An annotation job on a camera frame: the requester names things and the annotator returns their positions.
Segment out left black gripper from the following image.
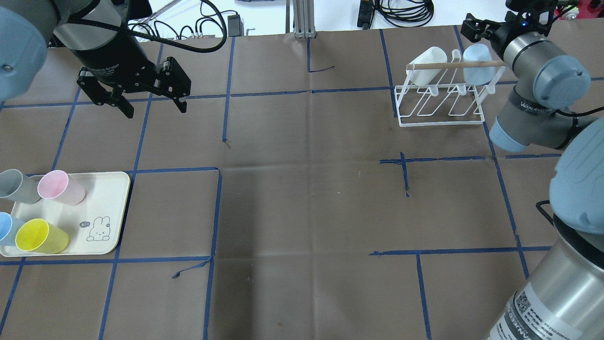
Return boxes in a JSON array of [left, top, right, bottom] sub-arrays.
[[71, 33, 192, 119]]

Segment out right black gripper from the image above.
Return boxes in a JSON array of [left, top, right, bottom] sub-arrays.
[[460, 0, 579, 56]]

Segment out light blue plastic cup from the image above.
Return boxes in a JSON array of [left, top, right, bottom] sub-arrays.
[[462, 43, 497, 86]]

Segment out white plastic cup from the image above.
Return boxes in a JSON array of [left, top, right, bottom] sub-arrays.
[[407, 46, 448, 87]]

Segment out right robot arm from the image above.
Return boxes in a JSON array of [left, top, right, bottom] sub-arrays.
[[460, 0, 604, 340]]

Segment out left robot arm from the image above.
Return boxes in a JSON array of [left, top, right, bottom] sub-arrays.
[[0, 0, 191, 119]]

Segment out pink plastic cup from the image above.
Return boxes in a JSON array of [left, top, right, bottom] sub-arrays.
[[37, 170, 86, 206]]

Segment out grey plastic cup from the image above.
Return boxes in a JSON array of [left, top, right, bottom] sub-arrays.
[[0, 169, 41, 204]]

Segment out yellow plastic cup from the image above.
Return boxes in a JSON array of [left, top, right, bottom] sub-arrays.
[[15, 218, 69, 254]]

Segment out black power adapter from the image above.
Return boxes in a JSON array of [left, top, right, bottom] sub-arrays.
[[227, 14, 243, 37]]

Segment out beige serving tray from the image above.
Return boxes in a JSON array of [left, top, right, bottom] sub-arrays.
[[11, 171, 130, 256]]

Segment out black coiled cable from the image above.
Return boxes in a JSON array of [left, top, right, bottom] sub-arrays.
[[376, 0, 435, 28]]

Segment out white wire cup rack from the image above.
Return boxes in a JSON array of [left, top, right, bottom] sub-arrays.
[[394, 44, 506, 128]]

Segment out aluminium frame post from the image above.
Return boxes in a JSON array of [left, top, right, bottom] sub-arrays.
[[285, 0, 317, 39]]

